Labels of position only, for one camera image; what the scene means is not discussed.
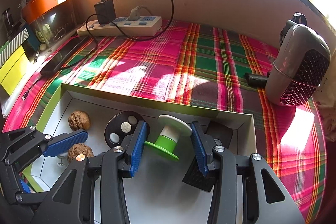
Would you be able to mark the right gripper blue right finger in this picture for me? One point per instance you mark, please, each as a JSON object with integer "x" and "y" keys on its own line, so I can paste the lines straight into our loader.
{"x": 203, "y": 145}

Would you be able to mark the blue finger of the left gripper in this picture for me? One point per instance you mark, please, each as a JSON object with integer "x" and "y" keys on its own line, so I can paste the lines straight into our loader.
{"x": 67, "y": 142}

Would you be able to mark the cream dotted curtain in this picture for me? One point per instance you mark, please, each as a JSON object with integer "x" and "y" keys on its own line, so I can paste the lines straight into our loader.
{"x": 324, "y": 97}

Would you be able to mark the black power bank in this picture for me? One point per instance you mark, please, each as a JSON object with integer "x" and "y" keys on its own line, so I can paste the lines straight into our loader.
{"x": 63, "y": 55}

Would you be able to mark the small black cylinder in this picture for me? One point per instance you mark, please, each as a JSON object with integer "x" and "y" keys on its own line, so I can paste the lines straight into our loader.
{"x": 256, "y": 81}

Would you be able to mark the yellow box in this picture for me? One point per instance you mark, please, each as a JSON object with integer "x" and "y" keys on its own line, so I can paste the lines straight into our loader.
{"x": 13, "y": 70}

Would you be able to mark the green white spool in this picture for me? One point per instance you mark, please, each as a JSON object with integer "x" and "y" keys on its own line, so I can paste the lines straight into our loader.
{"x": 173, "y": 129}

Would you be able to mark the black round three-button device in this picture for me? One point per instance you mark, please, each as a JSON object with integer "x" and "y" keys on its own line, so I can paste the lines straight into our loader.
{"x": 122, "y": 125}

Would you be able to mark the green striped box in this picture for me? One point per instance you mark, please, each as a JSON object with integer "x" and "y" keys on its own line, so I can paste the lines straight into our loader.
{"x": 10, "y": 47}

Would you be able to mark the plaid bed cloth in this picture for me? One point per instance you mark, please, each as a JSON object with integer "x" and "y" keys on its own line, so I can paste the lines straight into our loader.
{"x": 202, "y": 66}

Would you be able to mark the white power strip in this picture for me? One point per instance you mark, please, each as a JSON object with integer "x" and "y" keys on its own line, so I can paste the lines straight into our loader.
{"x": 144, "y": 26}

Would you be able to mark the green white shallow box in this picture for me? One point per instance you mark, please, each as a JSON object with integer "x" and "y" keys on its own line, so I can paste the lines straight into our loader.
{"x": 157, "y": 193}

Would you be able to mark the black bike light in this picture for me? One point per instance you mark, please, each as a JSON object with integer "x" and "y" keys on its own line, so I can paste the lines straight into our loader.
{"x": 222, "y": 136}

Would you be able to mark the brown walnut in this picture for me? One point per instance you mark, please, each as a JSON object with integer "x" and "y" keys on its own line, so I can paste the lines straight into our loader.
{"x": 79, "y": 120}
{"x": 78, "y": 149}

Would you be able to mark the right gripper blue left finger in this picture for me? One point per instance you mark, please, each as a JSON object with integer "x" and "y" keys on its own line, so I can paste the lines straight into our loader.
{"x": 133, "y": 145}

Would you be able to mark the black charger adapter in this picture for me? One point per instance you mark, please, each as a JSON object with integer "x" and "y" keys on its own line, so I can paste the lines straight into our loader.
{"x": 105, "y": 11}

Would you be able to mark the white mushroom knob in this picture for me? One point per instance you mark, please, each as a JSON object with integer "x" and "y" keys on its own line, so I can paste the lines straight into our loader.
{"x": 62, "y": 160}

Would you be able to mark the orange planter box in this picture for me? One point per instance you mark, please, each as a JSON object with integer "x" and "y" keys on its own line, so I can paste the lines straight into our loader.
{"x": 36, "y": 8}

